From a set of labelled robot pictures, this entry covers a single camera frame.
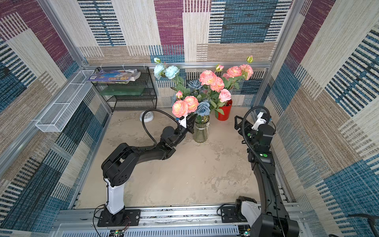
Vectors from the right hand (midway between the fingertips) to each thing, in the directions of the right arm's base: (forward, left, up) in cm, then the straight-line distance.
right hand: (241, 122), depth 77 cm
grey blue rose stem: (+2, +20, +8) cm, 21 cm away
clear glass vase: (+5, +20, -11) cm, 24 cm away
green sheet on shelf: (+29, +71, -1) cm, 76 cm away
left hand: (+6, +23, +1) cm, 24 cm away
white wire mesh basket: (-2, +89, +8) cm, 90 cm away
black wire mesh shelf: (+30, +57, -10) cm, 65 cm away
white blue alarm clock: (+28, +59, -24) cm, 69 cm away
